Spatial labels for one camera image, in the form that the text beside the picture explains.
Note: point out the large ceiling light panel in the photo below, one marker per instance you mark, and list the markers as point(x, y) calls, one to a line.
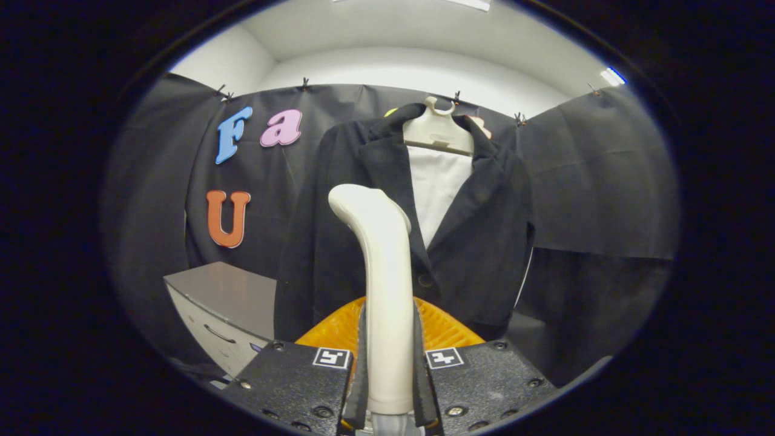
point(472, 3)

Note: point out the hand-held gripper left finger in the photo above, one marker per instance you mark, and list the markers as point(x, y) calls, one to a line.
point(290, 381)

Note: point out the small ceiling light panel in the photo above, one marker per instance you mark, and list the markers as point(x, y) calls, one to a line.
point(613, 77)

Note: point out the white mannequin torso on stand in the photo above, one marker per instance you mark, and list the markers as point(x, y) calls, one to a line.
point(439, 181)

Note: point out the black suit jacket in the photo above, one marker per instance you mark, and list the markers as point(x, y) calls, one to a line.
point(484, 242)

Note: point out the grey drawer cabinet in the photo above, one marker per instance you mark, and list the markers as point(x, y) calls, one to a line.
point(224, 297)

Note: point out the black backdrop cloth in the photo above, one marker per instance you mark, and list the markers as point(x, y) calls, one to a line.
point(605, 181)

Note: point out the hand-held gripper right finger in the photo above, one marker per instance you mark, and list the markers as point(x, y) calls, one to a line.
point(490, 381)

